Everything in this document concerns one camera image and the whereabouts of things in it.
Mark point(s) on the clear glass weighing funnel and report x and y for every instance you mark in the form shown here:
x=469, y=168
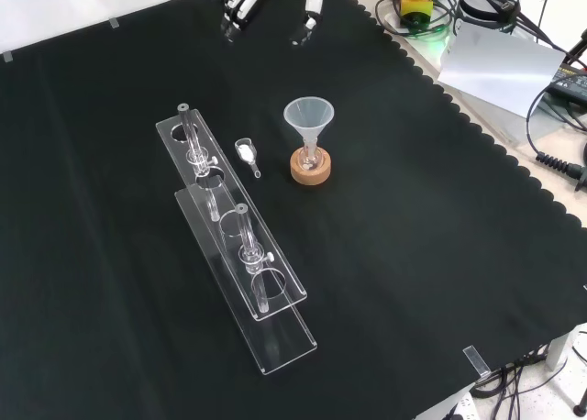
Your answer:
x=246, y=153

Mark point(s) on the white table leg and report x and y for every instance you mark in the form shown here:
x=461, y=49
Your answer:
x=561, y=346

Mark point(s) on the black tripod leg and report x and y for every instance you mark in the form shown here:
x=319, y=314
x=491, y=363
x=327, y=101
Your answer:
x=577, y=48

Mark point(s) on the clear tape strip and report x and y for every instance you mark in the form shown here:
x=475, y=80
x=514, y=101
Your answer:
x=477, y=361
x=7, y=57
x=114, y=23

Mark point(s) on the black bench cloth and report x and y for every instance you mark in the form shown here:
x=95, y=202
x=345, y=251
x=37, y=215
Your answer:
x=137, y=255

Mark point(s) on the translucent plastic funnel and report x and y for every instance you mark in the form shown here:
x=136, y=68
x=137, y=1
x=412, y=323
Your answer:
x=308, y=115

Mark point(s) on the white power strip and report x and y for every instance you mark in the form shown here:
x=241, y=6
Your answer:
x=461, y=406

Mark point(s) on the clear acrylic funnel stand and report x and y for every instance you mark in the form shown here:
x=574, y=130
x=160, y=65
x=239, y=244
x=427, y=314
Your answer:
x=238, y=273

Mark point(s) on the black power adapter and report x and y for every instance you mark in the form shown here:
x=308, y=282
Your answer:
x=571, y=83

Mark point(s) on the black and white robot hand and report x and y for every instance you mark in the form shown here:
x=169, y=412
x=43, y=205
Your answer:
x=240, y=0

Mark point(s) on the small round-bottom glass flask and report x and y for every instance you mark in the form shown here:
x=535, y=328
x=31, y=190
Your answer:
x=309, y=159

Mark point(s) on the yellow stop button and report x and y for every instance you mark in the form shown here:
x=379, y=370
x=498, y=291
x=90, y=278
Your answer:
x=415, y=5

